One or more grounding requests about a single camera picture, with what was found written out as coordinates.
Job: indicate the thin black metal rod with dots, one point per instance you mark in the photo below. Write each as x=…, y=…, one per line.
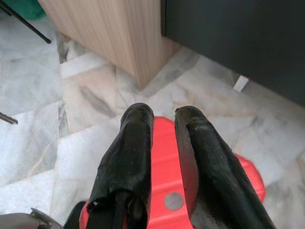
x=9, y=119
x=31, y=28

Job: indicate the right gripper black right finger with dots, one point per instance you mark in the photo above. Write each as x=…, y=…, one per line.
x=214, y=179

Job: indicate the black low console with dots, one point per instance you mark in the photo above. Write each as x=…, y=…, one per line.
x=238, y=47

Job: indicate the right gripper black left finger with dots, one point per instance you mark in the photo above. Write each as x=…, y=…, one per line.
x=131, y=167

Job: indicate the light wooden cabinet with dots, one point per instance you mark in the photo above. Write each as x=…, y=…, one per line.
x=114, y=35

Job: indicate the green bag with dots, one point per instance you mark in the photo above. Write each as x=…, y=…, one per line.
x=23, y=8

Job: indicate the red plastic stool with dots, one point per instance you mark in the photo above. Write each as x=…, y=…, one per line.
x=166, y=155

